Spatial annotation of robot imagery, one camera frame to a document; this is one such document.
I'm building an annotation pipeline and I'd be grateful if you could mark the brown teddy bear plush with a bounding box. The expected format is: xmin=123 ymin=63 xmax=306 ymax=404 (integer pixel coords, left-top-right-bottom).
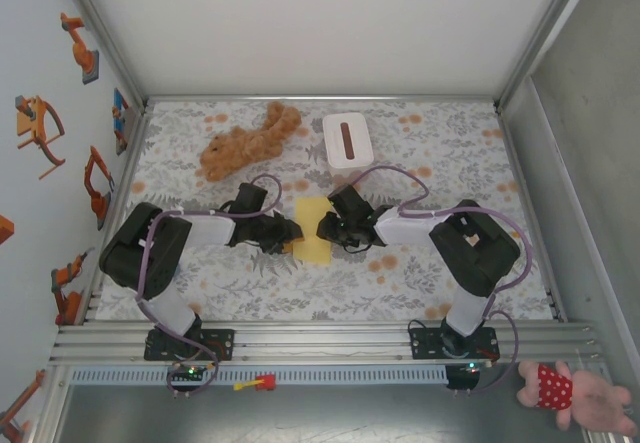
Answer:
xmin=199 ymin=101 xmax=303 ymax=182

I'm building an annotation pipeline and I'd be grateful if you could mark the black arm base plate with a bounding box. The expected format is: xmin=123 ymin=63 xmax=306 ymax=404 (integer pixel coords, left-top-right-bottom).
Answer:
xmin=408 ymin=327 xmax=500 ymax=363
xmin=144 ymin=328 xmax=236 ymax=362

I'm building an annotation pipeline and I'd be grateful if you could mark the yellow cloth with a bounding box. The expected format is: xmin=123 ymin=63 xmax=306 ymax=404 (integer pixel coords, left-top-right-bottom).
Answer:
xmin=292 ymin=195 xmax=334 ymax=266

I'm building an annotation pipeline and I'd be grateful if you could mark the aluminium side rail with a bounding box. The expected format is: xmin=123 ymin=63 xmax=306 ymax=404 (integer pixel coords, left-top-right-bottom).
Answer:
xmin=492 ymin=102 xmax=570 ymax=322
xmin=79 ymin=102 xmax=151 ymax=324

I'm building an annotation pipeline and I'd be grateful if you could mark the white slotted cable duct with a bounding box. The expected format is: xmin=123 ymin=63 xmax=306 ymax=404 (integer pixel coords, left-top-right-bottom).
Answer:
xmin=69 ymin=366 xmax=449 ymax=386

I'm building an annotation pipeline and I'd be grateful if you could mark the aluminium frame post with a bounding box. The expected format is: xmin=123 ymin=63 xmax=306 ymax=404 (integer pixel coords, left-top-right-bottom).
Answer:
xmin=54 ymin=0 xmax=151 ymax=114
xmin=493 ymin=0 xmax=604 ymax=114

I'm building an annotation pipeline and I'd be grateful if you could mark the white tissue box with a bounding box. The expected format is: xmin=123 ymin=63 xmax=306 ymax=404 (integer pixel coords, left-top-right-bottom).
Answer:
xmin=322 ymin=111 xmax=374 ymax=174

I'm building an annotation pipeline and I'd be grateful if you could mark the orange claw wall sticker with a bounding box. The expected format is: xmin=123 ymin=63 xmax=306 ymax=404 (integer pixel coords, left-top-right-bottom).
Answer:
xmin=14 ymin=95 xmax=67 ymax=181

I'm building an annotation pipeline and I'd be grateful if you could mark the floral patterned tablecloth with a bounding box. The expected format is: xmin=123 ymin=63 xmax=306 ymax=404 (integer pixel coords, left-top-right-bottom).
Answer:
xmin=94 ymin=100 xmax=557 ymax=322

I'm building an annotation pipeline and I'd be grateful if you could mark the blue orange wall sticker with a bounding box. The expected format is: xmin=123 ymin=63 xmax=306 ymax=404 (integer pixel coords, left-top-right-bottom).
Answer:
xmin=112 ymin=87 xmax=132 ymax=157

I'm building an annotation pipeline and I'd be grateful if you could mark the pink plush red dotted dress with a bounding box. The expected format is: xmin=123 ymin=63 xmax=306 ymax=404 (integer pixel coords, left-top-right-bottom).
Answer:
xmin=516 ymin=360 xmax=634 ymax=433

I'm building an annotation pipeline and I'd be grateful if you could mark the aluminium frame crossbar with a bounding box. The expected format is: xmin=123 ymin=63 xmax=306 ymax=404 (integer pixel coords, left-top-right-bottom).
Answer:
xmin=143 ymin=93 xmax=501 ymax=105

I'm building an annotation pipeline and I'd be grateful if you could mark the red yellow connector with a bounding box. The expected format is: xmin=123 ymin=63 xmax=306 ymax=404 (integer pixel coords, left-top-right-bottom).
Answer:
xmin=233 ymin=374 xmax=277 ymax=393

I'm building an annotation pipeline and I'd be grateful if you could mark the aluminium mounting rail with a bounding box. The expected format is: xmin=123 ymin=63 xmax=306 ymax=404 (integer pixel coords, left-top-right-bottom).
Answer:
xmin=49 ymin=320 xmax=604 ymax=367

